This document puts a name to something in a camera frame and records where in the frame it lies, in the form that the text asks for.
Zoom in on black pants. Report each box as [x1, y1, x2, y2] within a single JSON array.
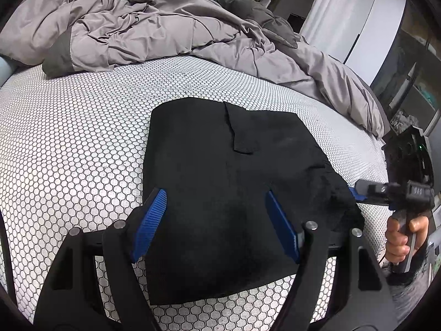
[[143, 98, 365, 306]]

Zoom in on grey sleeve forearm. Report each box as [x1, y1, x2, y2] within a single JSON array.
[[389, 241, 439, 321]]

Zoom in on person's right hand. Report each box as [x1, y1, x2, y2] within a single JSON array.
[[385, 215, 429, 264]]

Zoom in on white honeycomb mattress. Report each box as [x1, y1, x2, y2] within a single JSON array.
[[1, 56, 387, 320]]

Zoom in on white wardrobe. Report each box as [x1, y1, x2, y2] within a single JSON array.
[[300, 0, 407, 84]]

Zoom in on grey rumpled duvet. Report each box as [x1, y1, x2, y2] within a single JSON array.
[[1, 0, 389, 138]]

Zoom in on black cable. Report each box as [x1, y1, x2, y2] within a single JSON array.
[[0, 209, 18, 307]]

